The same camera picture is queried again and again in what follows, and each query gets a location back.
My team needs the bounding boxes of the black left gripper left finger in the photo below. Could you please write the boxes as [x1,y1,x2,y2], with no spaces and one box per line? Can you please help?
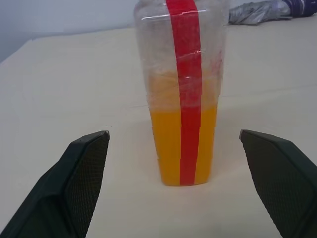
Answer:
[0,130,110,238]

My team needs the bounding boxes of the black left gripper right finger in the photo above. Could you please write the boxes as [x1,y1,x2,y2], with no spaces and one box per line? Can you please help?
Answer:
[239,129,317,238]

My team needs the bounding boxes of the purple striped cloth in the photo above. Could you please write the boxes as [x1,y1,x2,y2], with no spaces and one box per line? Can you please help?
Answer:
[283,0,317,18]

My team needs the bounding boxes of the clear bottle with orange drink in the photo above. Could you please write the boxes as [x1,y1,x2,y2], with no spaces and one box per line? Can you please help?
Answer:
[133,0,228,186]

